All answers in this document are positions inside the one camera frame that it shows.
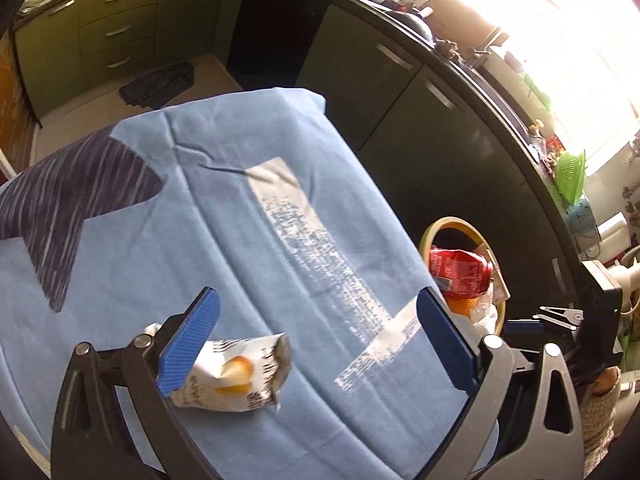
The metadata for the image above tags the person's right hand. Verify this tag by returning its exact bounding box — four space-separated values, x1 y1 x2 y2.
592 366 620 396

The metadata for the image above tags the green plastic colander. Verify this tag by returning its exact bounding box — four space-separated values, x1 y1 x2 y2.
554 151 586 205

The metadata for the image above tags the white snack wrapper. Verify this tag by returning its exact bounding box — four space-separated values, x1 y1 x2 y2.
168 334 291 413

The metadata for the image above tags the yellow rimmed trash bin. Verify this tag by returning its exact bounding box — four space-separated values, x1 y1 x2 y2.
419 217 511 335

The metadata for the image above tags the beige knit sweater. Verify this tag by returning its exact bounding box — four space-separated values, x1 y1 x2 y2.
580 382 620 477

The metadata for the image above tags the orange foam fruit net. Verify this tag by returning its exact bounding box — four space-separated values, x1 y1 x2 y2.
446 298 480 318

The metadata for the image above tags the wooden cutting board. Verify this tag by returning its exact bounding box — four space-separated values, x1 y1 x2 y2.
425 0 502 50

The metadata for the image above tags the red cola can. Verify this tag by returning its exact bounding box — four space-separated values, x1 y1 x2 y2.
428 247 494 299

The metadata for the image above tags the blue star tablecloth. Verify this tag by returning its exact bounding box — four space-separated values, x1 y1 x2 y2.
0 86 501 480

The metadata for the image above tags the dark floor mat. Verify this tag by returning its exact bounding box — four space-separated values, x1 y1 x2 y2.
118 62 194 110

